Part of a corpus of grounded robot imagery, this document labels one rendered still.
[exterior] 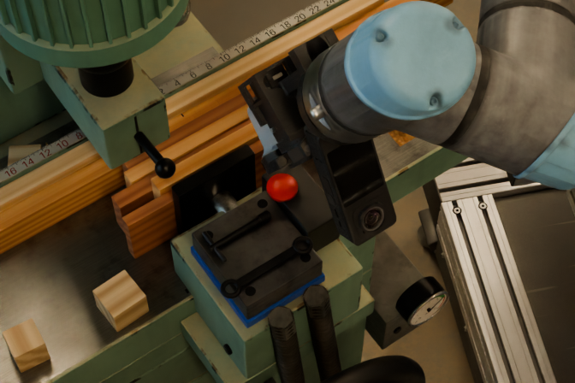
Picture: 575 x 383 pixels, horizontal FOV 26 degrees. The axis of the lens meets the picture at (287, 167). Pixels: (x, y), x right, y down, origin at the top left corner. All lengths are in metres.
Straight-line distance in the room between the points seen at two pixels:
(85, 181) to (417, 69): 0.58
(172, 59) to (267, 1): 1.12
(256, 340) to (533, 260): 0.99
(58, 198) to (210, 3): 1.42
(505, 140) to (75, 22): 0.37
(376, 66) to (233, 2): 1.88
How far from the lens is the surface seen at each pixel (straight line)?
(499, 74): 0.84
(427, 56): 0.80
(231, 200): 1.25
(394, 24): 0.80
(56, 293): 1.28
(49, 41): 1.04
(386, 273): 1.60
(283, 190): 1.18
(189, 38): 1.58
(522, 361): 2.00
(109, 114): 1.18
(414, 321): 1.54
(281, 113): 0.99
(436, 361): 2.23
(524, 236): 2.13
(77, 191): 1.30
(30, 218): 1.29
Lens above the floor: 2.02
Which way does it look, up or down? 57 degrees down
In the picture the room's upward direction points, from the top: straight up
